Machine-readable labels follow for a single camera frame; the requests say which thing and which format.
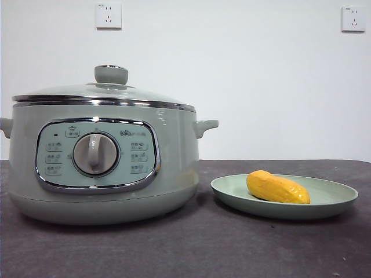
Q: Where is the glass lid with green knob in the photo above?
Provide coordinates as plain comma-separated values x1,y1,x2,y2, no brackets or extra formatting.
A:
12,64,196,112

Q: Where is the yellow corn cob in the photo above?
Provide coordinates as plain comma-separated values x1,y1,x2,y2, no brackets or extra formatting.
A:
246,170,311,205

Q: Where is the pale green electric steamer pot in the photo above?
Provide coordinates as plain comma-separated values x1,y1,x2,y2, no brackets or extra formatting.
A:
0,104,220,226

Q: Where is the pale green round plate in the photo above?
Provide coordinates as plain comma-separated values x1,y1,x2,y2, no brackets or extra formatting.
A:
210,173,359,220

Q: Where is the grey round control dial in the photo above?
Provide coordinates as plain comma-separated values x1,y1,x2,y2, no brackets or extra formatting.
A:
72,133,121,176

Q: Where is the white wall socket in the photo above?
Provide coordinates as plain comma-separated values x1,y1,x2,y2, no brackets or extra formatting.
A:
96,2,122,31
341,6,366,32

